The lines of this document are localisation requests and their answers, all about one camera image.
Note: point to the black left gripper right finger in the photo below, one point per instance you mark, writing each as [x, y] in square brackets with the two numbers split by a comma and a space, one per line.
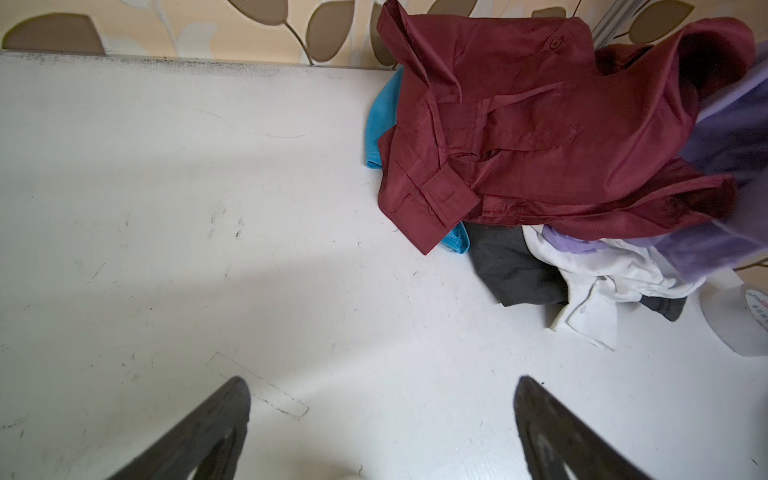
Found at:
[559, 445]

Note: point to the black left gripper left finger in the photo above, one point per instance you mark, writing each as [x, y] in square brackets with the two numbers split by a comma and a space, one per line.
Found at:
[206, 444]

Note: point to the purple cloth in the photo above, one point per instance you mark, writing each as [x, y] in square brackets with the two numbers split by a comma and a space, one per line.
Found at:
[621, 120]

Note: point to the white cloth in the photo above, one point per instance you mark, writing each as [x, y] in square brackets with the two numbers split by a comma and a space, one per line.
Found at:
[597, 282]

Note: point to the dark grey cloth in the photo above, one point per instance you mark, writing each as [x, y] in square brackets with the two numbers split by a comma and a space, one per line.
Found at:
[503, 262]

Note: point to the turquoise cloth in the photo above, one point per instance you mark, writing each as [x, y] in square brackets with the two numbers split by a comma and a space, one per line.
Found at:
[381, 118]

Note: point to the translucent plastic bottle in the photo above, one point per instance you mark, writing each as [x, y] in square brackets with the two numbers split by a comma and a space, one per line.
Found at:
[738, 317]

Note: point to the maroon shirt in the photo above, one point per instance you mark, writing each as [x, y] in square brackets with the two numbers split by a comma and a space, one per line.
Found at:
[470, 142]

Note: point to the aluminium frame post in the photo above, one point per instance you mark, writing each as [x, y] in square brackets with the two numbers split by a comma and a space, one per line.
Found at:
[618, 13]

